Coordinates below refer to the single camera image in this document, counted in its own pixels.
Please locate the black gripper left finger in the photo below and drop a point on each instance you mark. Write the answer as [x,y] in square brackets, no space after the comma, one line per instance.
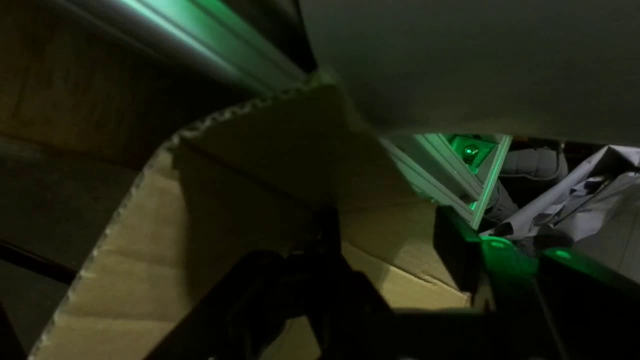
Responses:
[267,301]

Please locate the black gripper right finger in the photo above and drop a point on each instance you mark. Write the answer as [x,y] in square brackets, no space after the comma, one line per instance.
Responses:
[342,292]

